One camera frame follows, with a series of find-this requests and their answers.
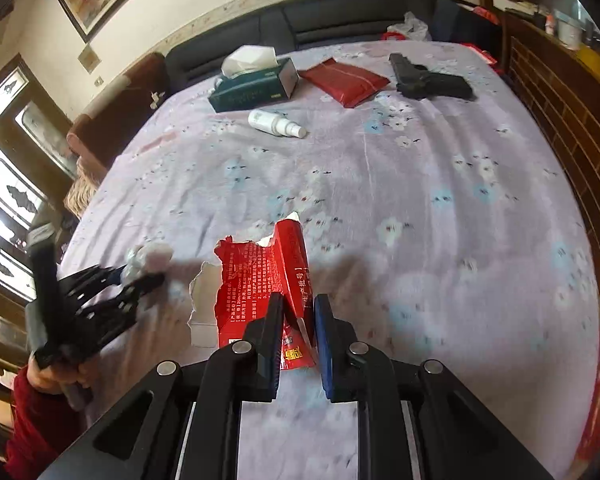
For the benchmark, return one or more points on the floral tablecloth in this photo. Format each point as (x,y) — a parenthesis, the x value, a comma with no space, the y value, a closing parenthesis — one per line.
(430,185)

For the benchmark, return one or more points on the wooden sideboard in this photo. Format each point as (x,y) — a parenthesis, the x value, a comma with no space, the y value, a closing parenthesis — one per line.
(570,125)

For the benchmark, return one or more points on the yellow box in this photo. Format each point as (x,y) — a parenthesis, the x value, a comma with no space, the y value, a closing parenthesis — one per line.
(594,60)

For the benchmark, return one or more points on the black sofa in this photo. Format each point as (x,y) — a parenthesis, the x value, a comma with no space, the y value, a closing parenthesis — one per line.
(280,25)

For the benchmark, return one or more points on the wooden glass door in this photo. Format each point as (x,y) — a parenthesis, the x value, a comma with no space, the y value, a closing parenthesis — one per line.
(15,150)

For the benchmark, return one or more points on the person's left hand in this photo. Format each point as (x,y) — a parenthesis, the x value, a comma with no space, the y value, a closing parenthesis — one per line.
(47,377)

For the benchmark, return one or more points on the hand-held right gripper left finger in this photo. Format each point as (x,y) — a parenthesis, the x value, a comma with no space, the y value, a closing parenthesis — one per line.
(267,345)

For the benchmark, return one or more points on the red torn box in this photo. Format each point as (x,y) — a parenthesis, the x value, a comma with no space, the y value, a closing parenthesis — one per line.
(260,280)

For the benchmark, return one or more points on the person's left forearm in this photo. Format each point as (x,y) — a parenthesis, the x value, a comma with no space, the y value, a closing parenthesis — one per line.
(35,425)

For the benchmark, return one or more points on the green tissue box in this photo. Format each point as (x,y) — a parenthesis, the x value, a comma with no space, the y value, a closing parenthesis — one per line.
(250,92)

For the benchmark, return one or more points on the wall plaque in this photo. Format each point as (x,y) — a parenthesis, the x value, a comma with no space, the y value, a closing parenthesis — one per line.
(89,58)

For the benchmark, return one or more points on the clear plastic bag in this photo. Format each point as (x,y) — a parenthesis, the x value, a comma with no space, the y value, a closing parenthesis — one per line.
(412,25)

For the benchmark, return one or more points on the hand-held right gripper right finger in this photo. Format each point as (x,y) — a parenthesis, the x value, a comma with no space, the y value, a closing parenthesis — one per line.
(325,345)

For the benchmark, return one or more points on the brown armchair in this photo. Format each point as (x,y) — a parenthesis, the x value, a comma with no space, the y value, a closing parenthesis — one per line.
(110,115)

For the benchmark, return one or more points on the white spray bottle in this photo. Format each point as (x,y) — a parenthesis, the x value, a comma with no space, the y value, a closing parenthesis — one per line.
(267,121)

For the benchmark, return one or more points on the white jar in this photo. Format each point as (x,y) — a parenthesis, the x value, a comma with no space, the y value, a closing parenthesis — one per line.
(570,32)

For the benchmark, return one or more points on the white plastic bag ball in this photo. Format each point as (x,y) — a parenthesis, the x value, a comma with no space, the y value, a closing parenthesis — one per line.
(145,260)

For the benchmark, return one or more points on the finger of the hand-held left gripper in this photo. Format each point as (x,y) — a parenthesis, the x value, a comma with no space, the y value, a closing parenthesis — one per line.
(120,305)
(97,277)

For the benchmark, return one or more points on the red packet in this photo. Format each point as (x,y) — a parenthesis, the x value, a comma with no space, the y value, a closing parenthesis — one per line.
(342,80)

